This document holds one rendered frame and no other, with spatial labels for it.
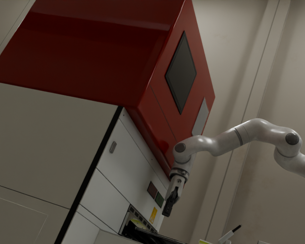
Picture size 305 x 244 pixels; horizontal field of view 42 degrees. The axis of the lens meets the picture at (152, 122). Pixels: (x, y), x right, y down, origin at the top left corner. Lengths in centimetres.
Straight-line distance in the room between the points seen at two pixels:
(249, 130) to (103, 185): 72
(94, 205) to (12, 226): 27
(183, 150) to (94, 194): 47
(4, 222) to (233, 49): 470
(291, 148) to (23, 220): 106
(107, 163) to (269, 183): 337
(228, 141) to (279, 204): 281
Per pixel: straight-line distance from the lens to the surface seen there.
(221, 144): 175
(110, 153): 140
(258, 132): 179
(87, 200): 135
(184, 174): 170
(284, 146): 171
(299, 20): 593
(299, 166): 181
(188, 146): 167
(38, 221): 136
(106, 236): 146
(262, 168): 468
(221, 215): 444
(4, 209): 145
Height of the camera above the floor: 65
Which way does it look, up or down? 23 degrees up
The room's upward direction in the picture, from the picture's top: 23 degrees clockwise
